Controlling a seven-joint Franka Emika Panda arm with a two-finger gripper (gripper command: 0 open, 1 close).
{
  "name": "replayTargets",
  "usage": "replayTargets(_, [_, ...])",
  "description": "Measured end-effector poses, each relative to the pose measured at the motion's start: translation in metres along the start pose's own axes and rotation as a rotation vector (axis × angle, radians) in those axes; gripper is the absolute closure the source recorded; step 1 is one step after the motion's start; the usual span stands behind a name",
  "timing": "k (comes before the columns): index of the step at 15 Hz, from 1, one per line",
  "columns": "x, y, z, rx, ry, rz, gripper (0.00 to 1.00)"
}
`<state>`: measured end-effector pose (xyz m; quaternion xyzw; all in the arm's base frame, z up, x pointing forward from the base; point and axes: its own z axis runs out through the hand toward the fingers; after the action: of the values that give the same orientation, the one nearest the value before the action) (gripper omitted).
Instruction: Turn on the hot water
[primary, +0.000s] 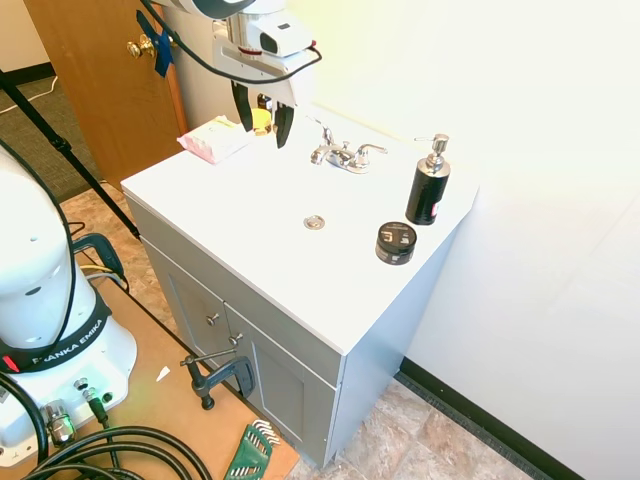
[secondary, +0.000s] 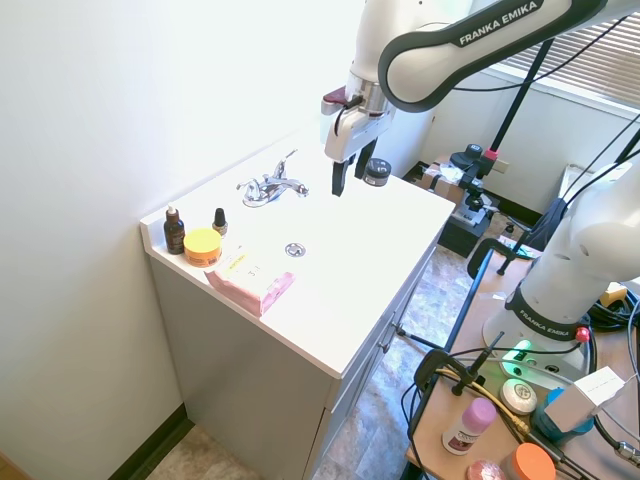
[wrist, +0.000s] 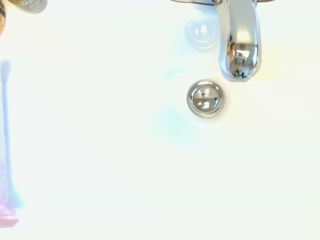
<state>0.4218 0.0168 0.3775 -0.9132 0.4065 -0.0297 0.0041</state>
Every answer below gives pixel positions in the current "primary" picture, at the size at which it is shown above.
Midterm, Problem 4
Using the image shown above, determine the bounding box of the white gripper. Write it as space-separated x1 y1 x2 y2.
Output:
212 12 300 150

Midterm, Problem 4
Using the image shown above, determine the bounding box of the yellow small jar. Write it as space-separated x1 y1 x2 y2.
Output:
251 108 274 137

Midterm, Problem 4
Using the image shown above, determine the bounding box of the pink wipes packet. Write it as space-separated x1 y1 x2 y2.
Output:
177 115 255 164

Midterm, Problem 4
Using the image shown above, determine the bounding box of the white sink countertop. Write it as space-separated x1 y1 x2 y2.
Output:
120 102 481 357

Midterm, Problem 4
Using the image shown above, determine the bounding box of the blue tape strip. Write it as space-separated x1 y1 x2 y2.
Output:
135 10 180 79

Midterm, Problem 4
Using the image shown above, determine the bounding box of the brass door knob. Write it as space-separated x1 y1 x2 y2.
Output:
125 34 157 62

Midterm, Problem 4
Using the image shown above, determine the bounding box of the wooden door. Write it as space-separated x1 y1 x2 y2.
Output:
23 0 189 192

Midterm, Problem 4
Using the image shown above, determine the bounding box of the black soap dispenser bottle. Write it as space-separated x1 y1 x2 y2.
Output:
404 133 451 227

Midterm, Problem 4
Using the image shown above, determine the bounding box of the black round jar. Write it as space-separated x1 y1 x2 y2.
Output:
374 220 418 266

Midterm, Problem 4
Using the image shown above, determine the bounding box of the black tripod leg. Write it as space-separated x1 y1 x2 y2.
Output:
0 67 141 240

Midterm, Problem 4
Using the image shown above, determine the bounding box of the grey vanity cabinet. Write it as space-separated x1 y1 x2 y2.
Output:
122 192 459 470

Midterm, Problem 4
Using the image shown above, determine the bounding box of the black metal clamp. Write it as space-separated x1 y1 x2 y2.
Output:
180 333 256 412

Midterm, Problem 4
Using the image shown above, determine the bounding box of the wooden base board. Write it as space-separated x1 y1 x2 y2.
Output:
44 277 301 480

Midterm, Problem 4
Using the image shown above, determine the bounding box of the green hex key set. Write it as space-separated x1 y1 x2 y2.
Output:
221 419 274 480

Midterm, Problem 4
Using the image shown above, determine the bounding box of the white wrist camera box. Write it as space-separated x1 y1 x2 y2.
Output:
246 13 315 59

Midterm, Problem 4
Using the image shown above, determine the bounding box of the chrome two-handle faucet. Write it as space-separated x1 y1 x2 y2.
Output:
305 115 389 176

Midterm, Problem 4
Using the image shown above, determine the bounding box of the black thick cable bundle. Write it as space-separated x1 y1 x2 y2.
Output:
0 372 214 480

